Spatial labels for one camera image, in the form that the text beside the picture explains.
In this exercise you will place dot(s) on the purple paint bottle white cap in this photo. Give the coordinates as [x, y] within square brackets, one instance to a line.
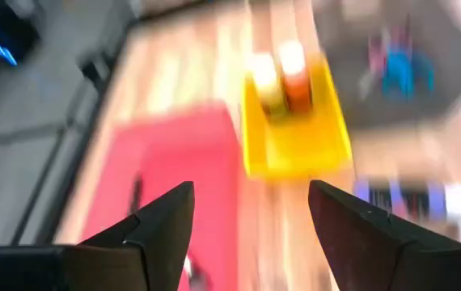
[416, 202]

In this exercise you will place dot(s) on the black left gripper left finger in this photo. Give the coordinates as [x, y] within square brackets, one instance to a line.
[166, 234]

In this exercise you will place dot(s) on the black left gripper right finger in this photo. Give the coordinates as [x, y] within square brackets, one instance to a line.
[356, 242]

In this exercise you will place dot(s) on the black device blue light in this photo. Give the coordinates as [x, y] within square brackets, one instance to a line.
[8, 28]

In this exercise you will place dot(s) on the orange paint bottle white cap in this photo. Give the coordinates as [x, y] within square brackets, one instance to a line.
[295, 81]

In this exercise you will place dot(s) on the pink plastic tray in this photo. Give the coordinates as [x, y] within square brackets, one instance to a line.
[190, 145]

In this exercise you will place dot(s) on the yellow paint bottle white cap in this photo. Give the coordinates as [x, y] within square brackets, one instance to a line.
[269, 85]

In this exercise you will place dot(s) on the yellow plastic basket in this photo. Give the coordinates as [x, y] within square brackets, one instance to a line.
[299, 149]

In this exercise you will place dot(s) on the dark paintbrush light ferrule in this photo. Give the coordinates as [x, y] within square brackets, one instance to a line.
[193, 268]

